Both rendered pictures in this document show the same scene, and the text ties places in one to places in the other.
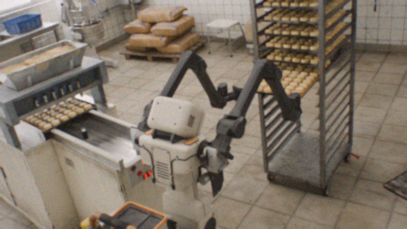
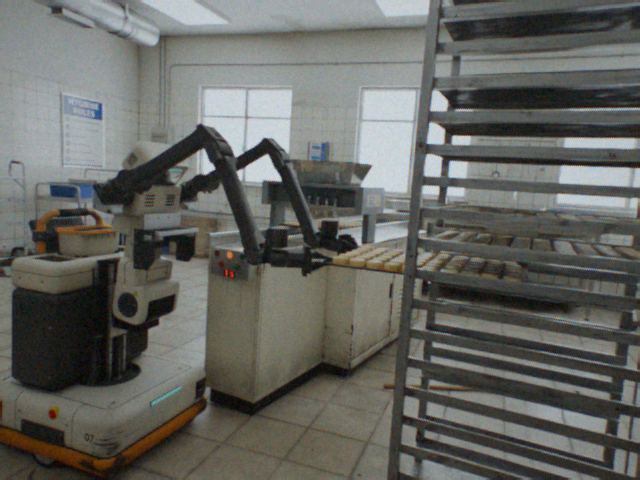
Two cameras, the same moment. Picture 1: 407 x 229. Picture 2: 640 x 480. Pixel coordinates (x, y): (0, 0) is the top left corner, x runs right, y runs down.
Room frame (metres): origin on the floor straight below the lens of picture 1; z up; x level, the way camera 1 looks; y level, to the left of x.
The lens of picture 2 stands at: (1.73, -2.06, 1.23)
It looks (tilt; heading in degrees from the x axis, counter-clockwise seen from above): 7 degrees down; 74
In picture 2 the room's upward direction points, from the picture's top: 4 degrees clockwise
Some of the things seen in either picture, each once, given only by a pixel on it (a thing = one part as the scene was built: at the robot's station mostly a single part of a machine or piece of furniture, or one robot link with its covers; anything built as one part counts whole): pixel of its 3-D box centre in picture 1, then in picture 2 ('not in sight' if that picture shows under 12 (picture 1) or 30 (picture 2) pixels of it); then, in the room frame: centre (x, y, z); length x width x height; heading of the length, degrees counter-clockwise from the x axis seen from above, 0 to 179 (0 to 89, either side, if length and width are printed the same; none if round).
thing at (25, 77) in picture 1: (42, 65); (324, 172); (2.62, 0.98, 1.25); 0.56 x 0.29 x 0.14; 134
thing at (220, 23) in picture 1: (227, 36); not in sight; (6.03, -0.53, 0.23); 0.45 x 0.45 x 0.46; 46
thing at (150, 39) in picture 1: (152, 37); not in sight; (6.23, 0.57, 0.32); 0.72 x 0.42 x 0.17; 58
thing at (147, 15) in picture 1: (161, 14); not in sight; (6.39, 0.39, 0.62); 0.72 x 0.42 x 0.17; 60
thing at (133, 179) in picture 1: (144, 166); (231, 263); (2.00, 0.37, 0.77); 0.24 x 0.04 x 0.14; 134
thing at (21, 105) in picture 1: (53, 98); (321, 210); (2.62, 0.98, 1.01); 0.72 x 0.33 x 0.34; 134
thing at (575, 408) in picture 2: (284, 111); (512, 392); (2.89, -0.64, 0.51); 0.64 x 0.03 x 0.03; 141
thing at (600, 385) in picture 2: (283, 100); (514, 367); (2.89, -0.64, 0.60); 0.64 x 0.03 x 0.03; 141
